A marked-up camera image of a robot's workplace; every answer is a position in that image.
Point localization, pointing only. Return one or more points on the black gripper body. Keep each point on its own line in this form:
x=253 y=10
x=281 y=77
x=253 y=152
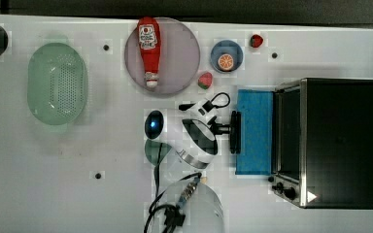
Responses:
x=218 y=128

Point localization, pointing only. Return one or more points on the silver black toaster oven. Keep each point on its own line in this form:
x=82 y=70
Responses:
x=312 y=139

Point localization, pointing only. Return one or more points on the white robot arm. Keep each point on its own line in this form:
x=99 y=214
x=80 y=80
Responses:
x=182 y=149

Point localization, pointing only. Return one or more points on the red strawberry toy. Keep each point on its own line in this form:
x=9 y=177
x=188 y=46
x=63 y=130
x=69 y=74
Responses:
x=256 y=41
x=205 y=80

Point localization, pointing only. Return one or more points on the orange slice toy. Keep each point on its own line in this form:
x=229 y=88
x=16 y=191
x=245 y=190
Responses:
x=226 y=62

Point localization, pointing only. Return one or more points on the blue bowl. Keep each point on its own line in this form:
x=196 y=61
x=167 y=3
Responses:
x=230 y=47

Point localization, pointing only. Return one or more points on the grey round plate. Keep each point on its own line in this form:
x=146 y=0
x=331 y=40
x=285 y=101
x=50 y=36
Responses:
x=179 y=59

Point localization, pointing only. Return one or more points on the red ketchup bottle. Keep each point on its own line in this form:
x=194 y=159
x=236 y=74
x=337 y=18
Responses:
x=149 y=41

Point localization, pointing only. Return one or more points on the green perforated colander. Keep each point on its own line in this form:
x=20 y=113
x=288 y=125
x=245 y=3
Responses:
x=57 y=84

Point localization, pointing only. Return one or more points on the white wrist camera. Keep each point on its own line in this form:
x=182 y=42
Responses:
x=206 y=107

